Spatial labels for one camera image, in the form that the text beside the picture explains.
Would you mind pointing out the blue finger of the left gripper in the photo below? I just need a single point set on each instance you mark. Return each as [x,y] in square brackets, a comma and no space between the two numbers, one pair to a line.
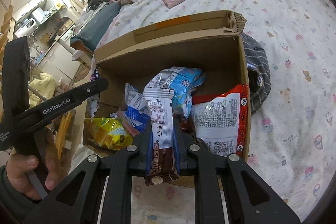
[40,116]

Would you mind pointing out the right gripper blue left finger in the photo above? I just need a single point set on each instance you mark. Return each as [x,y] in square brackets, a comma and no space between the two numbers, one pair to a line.
[143,156]

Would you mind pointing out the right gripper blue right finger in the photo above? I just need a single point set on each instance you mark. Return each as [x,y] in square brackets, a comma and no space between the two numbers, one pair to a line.
[184,150]

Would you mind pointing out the yellow chip bag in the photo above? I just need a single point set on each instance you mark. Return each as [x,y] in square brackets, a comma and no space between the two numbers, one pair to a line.
[108,133]

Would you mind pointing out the white red-edged snack bag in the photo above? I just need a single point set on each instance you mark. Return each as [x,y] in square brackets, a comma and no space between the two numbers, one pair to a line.
[222,122]

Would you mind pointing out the blue yellow snack bag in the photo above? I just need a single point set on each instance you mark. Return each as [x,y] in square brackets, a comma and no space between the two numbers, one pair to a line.
[134,108]

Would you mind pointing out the brown chocolate bar wrapper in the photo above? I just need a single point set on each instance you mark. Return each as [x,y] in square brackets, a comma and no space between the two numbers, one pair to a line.
[161,168]

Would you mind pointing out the blue white snack bag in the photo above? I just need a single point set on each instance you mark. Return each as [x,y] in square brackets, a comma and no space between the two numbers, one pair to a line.
[183,81]

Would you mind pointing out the pink snack pouch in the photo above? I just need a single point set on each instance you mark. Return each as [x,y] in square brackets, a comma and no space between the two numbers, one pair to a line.
[133,132]

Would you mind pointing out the person's left hand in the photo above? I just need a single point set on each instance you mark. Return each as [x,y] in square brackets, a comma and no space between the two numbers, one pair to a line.
[19,165]

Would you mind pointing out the yellow cloth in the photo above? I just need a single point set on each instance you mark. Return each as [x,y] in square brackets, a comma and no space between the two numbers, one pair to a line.
[45,85]

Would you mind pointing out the wooden drying rack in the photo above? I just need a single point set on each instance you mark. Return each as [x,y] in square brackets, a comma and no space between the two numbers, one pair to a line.
[63,135]

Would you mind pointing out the white kitchen cabinet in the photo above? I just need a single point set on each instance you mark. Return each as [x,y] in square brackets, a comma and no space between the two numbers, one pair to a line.
[58,62]

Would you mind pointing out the white washing machine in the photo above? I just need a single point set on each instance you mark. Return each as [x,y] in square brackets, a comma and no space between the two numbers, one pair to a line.
[65,38]

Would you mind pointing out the white water heater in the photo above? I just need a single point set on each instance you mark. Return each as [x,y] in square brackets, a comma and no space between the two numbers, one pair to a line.
[26,29]

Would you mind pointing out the teal orange bedding bundle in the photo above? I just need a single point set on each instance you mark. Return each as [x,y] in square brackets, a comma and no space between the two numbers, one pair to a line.
[92,26]

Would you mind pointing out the dark striped cloth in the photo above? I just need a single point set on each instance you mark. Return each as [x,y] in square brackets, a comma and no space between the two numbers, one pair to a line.
[258,72]

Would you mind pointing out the brown cardboard box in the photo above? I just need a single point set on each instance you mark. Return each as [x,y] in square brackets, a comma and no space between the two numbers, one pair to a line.
[209,41]

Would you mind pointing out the pile of clothes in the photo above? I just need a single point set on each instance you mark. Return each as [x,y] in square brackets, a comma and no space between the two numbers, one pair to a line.
[88,9]

